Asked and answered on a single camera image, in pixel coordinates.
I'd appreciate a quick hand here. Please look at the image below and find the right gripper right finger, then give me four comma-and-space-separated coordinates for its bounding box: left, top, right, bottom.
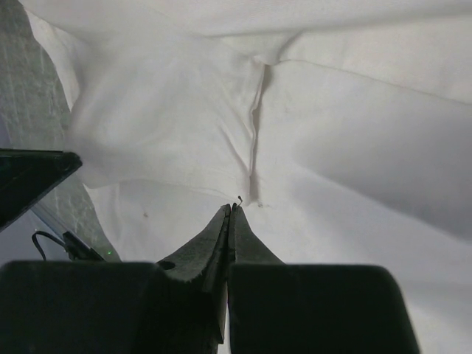
228, 204, 283, 353

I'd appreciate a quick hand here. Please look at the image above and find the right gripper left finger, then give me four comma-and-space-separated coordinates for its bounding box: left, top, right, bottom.
158, 204, 231, 353

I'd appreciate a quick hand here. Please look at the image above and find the white t shirt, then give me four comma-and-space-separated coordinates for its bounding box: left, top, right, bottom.
23, 1, 471, 353

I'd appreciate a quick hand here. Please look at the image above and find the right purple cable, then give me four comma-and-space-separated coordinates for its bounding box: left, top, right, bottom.
31, 230, 111, 261

